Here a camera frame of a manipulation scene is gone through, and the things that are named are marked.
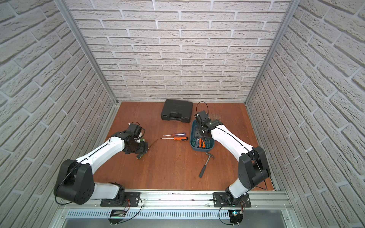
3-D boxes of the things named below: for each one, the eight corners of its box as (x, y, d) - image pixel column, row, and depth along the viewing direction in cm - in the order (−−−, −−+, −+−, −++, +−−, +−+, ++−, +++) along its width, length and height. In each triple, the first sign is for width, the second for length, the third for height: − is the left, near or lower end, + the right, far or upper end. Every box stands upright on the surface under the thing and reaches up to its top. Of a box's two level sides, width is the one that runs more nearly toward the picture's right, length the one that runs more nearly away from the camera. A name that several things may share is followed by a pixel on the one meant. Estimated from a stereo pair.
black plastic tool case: (161, 122, 107) (160, 118, 103) (163, 103, 120) (163, 99, 116) (192, 122, 108) (192, 118, 104) (191, 103, 120) (192, 99, 117)
